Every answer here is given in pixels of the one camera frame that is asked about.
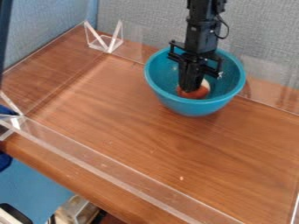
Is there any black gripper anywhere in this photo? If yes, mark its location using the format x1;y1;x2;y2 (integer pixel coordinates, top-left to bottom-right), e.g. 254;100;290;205
169;40;224;92

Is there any brown and white toy mushroom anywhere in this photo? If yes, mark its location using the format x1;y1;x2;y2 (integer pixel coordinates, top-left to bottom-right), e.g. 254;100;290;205
177;79;212;100

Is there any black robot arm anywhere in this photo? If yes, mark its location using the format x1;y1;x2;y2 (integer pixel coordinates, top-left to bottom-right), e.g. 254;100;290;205
169;0;230;94

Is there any blue plastic bowl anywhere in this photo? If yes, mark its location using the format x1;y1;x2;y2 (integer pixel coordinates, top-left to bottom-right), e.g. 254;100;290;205
145;47;248;117

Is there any clear acrylic back barrier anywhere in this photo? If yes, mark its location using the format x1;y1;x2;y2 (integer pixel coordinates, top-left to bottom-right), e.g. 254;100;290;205
83;20;299;116

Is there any clear acrylic barrier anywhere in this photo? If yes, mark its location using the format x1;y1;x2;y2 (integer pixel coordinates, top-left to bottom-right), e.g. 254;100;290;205
0;116;244;224
83;20;299;116

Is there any clear acrylic front barrier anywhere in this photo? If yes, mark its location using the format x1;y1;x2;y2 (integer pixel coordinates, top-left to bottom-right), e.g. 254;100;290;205
0;116;244;224

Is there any dark blue blurred foreground object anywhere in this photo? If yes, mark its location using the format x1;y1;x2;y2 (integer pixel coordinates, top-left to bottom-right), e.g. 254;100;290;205
0;0;14;86

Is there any beige box under table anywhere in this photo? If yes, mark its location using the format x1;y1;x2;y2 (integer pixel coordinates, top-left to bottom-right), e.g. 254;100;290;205
46;195;99;224

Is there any blue cloth object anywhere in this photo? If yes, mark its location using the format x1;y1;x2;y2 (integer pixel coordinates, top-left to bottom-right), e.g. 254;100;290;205
0;104;18;172

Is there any black and white object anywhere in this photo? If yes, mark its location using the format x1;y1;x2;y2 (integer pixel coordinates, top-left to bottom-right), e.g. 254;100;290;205
0;203;34;224

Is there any black cable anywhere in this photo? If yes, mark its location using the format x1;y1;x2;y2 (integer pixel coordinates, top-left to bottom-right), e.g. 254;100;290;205
214;14;232;40

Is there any clear acrylic corner bracket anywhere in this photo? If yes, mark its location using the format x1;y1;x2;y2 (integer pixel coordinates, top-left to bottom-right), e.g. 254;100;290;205
83;20;125;53

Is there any clear acrylic left bracket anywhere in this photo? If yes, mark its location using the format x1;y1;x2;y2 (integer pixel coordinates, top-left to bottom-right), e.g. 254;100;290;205
0;90;25;141

